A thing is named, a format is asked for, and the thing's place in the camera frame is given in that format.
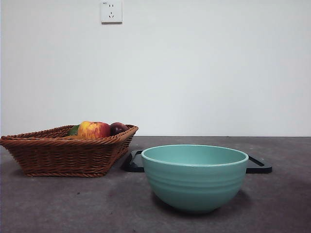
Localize brown wicker basket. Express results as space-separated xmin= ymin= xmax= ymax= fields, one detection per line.
xmin=0 ymin=124 xmax=139 ymax=178

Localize teal ribbed bowl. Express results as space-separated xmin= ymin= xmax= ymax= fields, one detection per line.
xmin=140 ymin=144 xmax=250 ymax=215

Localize black rectangular tray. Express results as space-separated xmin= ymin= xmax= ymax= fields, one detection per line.
xmin=121 ymin=149 xmax=273 ymax=174

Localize green fruit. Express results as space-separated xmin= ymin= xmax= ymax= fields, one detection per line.
xmin=67 ymin=124 xmax=81 ymax=137

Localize white wall power socket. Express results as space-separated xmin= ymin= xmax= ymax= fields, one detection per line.
xmin=101 ymin=0 xmax=123 ymax=25

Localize dark red plum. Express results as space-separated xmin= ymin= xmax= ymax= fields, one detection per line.
xmin=109 ymin=122 xmax=129 ymax=137

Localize red and yellow apple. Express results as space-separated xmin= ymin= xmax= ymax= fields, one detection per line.
xmin=77 ymin=120 xmax=111 ymax=140

